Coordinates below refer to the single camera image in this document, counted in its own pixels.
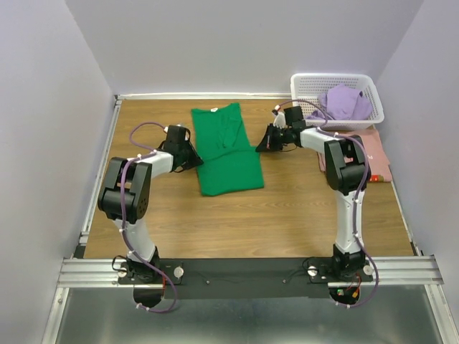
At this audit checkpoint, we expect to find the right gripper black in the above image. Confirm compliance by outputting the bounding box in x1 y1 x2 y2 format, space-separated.
255 123 291 153

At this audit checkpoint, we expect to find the green t shirt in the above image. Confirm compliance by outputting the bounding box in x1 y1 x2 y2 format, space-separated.
191 102 264 196

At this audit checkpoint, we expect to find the white plastic basket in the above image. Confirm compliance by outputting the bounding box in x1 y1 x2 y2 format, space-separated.
290 73 384 131

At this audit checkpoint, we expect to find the purple t shirt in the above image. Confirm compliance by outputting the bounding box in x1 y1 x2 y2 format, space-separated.
318 84 373 121

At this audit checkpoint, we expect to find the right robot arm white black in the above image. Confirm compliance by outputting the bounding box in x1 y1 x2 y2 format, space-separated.
255 105 371 281

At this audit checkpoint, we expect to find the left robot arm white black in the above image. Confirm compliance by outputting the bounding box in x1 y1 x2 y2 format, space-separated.
98 125 203 284

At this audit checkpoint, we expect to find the folded pink t shirt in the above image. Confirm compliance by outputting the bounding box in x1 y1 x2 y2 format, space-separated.
318 129 392 183

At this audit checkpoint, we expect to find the black base mat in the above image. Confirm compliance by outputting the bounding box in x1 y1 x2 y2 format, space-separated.
118 257 373 302

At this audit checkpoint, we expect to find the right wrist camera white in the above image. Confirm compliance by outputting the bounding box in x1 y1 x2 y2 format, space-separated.
272 105 287 129

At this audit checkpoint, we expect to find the aluminium left rail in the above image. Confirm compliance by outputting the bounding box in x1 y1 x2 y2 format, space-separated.
72 95 122 259

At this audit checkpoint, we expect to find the aluminium rail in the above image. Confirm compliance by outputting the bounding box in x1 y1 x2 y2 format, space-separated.
115 92 290 101
57 256 443 288
72 95 122 259

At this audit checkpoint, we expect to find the aluminium back rail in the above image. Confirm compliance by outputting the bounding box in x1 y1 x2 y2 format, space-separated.
115 92 290 101

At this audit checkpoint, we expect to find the aluminium front rail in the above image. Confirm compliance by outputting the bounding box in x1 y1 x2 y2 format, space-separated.
57 256 443 288

